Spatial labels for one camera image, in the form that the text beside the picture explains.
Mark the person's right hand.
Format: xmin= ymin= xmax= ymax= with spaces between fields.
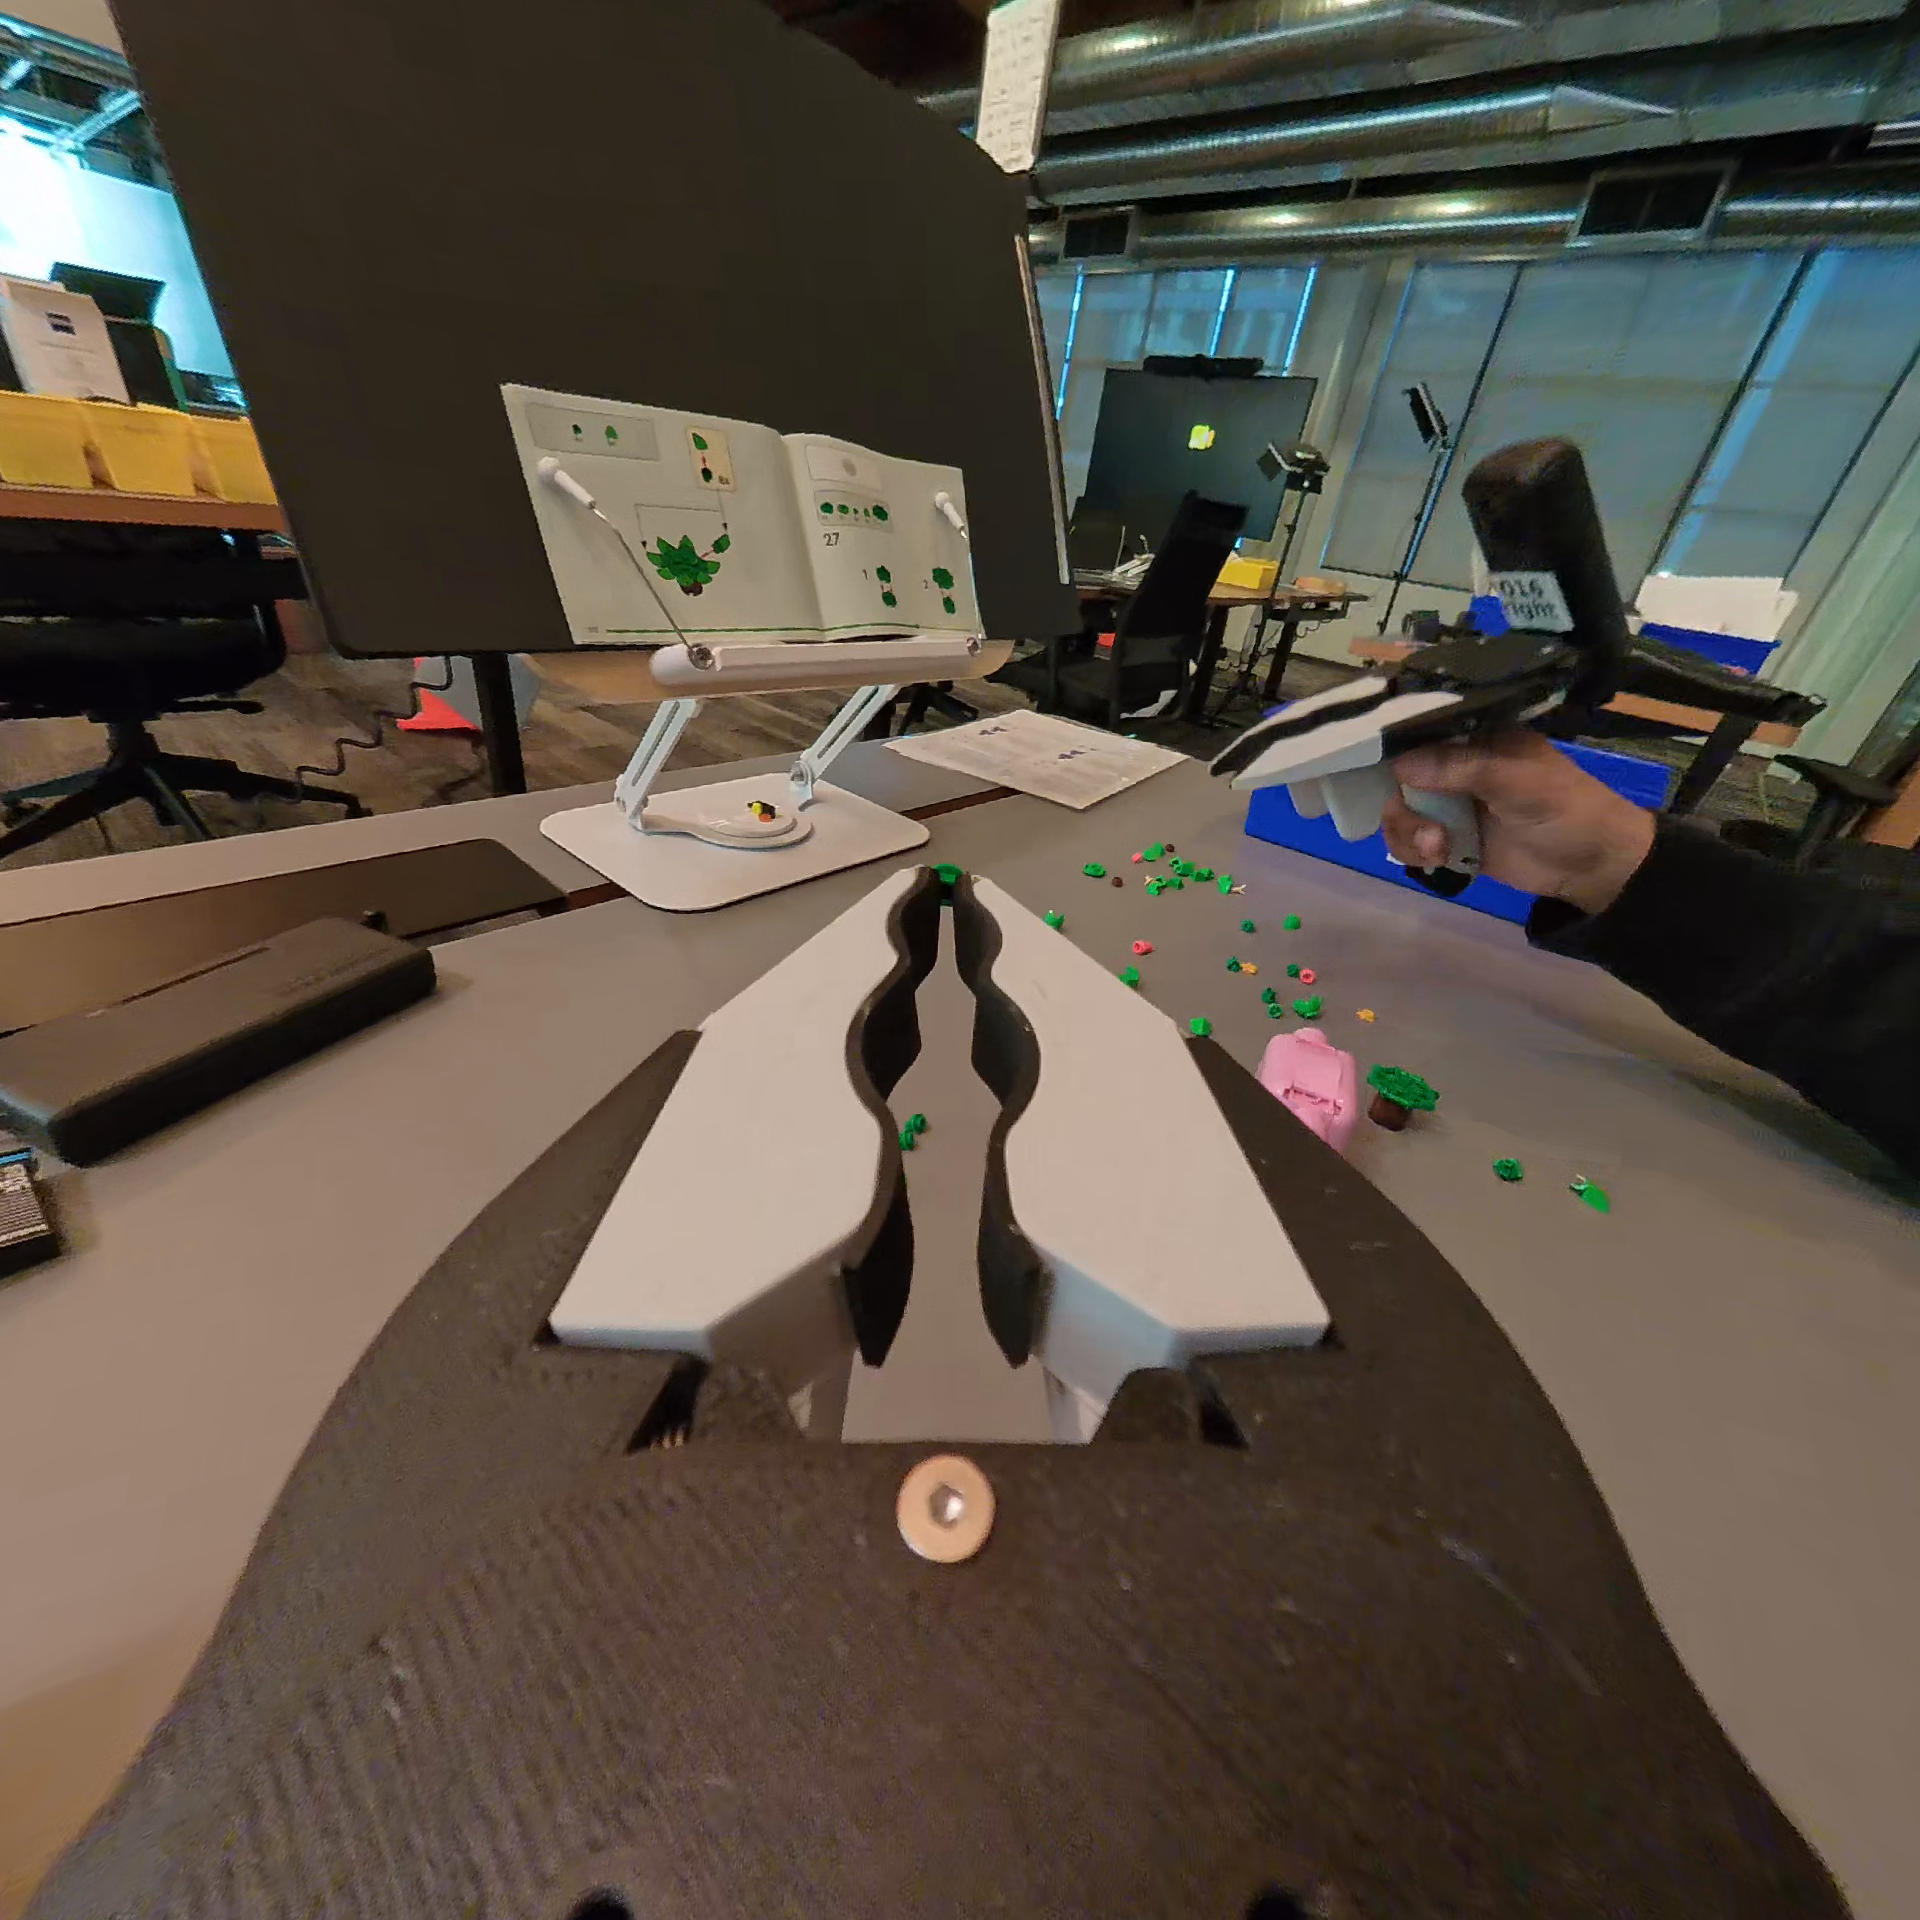
xmin=1380 ymin=735 xmax=1657 ymax=916

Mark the silver ceiling duct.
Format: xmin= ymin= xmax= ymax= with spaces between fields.
xmin=913 ymin=0 xmax=1920 ymax=264

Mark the white hanging paper sheet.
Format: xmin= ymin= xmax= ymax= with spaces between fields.
xmin=975 ymin=0 xmax=1062 ymax=177

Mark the black long case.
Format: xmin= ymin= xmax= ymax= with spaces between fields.
xmin=0 ymin=913 xmax=440 ymax=1169

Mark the white book stand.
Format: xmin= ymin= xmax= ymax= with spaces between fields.
xmin=535 ymin=457 xmax=1024 ymax=913

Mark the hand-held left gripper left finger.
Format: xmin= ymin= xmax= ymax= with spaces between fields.
xmin=545 ymin=871 xmax=941 ymax=1443

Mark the blue storage bin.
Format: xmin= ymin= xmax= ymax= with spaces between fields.
xmin=1245 ymin=732 xmax=1674 ymax=925
xmin=1467 ymin=578 xmax=1793 ymax=679

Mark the black flat desk panel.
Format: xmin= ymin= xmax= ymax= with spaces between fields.
xmin=0 ymin=834 xmax=571 ymax=1036

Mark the open instruction booklet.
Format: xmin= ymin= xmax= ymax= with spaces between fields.
xmin=498 ymin=381 xmax=984 ymax=646

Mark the studio light stand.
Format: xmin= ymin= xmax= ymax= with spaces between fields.
xmin=1256 ymin=438 xmax=1336 ymax=706
xmin=1398 ymin=378 xmax=1467 ymax=589

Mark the black monitor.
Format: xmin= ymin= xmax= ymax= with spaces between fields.
xmin=1081 ymin=357 xmax=1322 ymax=548

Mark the black flat remote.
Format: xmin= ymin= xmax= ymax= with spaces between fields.
xmin=0 ymin=1144 xmax=63 ymax=1279

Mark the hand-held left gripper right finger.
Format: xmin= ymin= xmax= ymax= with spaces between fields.
xmin=951 ymin=876 xmax=1332 ymax=1443

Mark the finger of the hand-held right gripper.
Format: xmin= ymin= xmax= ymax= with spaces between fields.
xmin=1208 ymin=718 xmax=1409 ymax=797
xmin=1249 ymin=677 xmax=1423 ymax=753

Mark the pink brick-built toy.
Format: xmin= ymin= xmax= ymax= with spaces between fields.
xmin=1256 ymin=1026 xmax=1363 ymax=1153

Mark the printed paper sheet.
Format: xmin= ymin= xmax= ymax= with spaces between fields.
xmin=885 ymin=709 xmax=1195 ymax=812

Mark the person's right forearm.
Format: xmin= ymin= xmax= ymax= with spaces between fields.
xmin=1526 ymin=816 xmax=1920 ymax=1186

